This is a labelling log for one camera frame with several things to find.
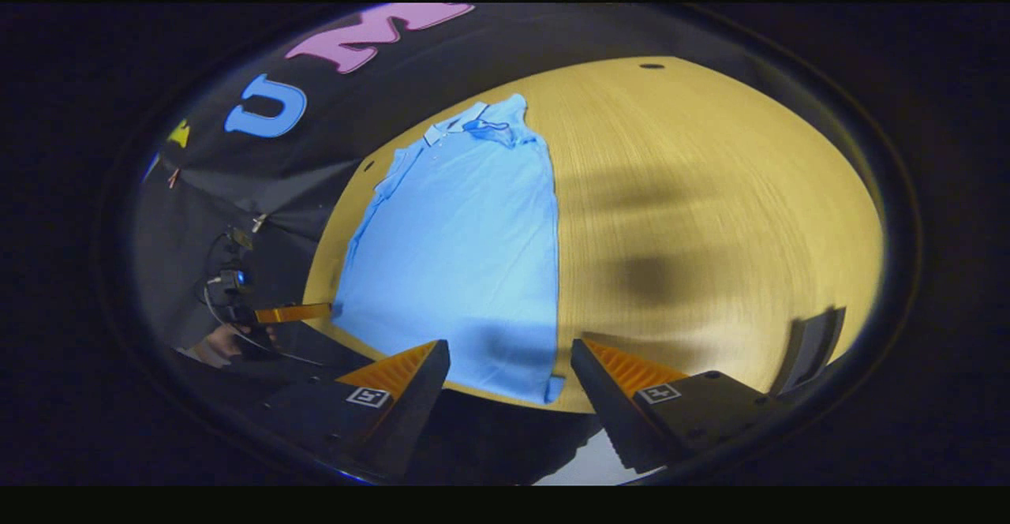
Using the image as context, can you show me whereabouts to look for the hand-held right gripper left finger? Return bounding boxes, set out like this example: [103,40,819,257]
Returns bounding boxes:
[237,339,451,482]

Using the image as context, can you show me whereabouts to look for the dark grey panel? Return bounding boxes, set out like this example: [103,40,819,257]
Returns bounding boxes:
[769,306,847,399]

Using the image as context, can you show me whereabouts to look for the black backdrop cloth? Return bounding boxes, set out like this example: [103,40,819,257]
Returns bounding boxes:
[130,3,798,367]

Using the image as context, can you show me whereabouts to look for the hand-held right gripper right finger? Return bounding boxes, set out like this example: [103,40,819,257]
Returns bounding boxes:
[570,338,791,474]

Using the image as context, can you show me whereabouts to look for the light blue T-shirt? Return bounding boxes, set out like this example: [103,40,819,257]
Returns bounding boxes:
[331,93,568,406]

